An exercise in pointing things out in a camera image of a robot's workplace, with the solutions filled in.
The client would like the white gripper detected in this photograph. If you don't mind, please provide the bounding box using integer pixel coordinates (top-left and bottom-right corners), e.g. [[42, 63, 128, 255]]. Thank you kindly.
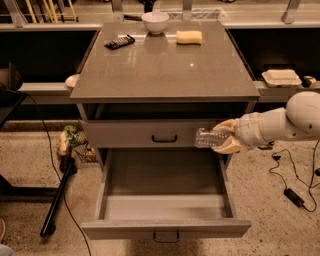
[[212, 112, 265, 154]]

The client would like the clear plastic water bottle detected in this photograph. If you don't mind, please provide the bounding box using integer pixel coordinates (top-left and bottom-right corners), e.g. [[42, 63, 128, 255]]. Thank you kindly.
[[194, 128, 230, 148]]

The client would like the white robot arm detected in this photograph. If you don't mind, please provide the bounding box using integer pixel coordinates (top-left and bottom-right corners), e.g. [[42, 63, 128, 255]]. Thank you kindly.
[[212, 91, 320, 154]]

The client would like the open grey bottom drawer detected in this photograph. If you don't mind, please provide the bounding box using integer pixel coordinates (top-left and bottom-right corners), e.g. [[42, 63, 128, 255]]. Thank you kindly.
[[82, 148, 251, 243]]

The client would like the grey drawer cabinet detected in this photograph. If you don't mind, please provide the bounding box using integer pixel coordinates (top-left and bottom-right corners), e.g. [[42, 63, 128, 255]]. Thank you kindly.
[[71, 22, 259, 162]]

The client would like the closed grey upper drawer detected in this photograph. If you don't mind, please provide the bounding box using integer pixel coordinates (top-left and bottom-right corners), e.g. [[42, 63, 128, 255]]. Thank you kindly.
[[82, 119, 217, 148]]

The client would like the white foam food container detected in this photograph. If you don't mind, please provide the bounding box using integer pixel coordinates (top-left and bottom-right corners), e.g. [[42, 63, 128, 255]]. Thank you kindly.
[[262, 69, 302, 87]]

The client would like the yellow black tape measure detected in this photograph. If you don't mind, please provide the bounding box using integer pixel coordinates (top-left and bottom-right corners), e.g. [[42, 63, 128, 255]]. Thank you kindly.
[[301, 76, 317, 88]]

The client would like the yellow sponge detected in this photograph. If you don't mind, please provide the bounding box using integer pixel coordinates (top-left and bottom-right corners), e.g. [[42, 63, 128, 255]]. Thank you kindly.
[[176, 31, 202, 45]]

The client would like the white bowl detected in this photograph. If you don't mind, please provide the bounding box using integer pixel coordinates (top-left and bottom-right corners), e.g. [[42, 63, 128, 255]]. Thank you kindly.
[[142, 12, 169, 34]]

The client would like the black remote control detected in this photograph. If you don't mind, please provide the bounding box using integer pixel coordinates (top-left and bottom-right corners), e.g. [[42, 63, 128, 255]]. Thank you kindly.
[[105, 35, 135, 50]]

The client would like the white plate behind cabinet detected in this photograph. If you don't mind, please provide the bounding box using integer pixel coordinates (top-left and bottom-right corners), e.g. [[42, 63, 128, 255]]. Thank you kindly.
[[65, 74, 80, 88]]

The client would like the black metal pole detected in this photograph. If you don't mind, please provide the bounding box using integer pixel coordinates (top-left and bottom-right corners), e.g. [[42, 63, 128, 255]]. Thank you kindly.
[[40, 158, 76, 238]]

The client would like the black power adapter with cable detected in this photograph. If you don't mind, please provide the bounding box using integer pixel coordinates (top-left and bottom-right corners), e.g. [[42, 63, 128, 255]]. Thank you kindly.
[[268, 141, 320, 213]]

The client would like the wire basket with toys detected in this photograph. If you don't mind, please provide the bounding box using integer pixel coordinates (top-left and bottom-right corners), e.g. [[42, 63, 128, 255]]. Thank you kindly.
[[57, 125, 97, 163]]

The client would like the black cable on floor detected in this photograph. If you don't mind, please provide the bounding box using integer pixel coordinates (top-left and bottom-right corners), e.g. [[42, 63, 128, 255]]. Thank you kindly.
[[25, 93, 93, 256]]

